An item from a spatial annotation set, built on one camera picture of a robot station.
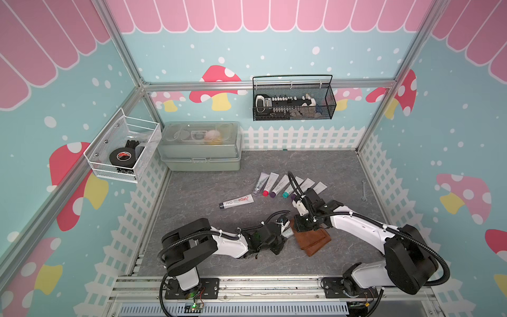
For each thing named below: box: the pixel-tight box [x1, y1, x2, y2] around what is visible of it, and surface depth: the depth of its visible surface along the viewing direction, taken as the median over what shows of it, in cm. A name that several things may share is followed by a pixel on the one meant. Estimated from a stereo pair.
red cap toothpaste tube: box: [262, 172, 280, 197], surface depth 105 cm
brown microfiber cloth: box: [289, 218, 332, 257], surface depth 85 cm
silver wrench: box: [361, 179, 368, 202], surface depth 102 cm
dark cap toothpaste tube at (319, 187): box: [312, 180, 328, 195], surface depth 105 cm
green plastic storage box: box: [157, 120, 243, 172], surface depth 104 cm
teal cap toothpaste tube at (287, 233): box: [280, 227, 294, 239], surface depth 87 cm
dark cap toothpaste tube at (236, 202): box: [219, 194, 255, 210], surface depth 98 cm
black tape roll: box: [109, 146, 137, 168], surface depth 71 cm
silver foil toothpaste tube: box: [252, 171, 271, 197], surface depth 106 cm
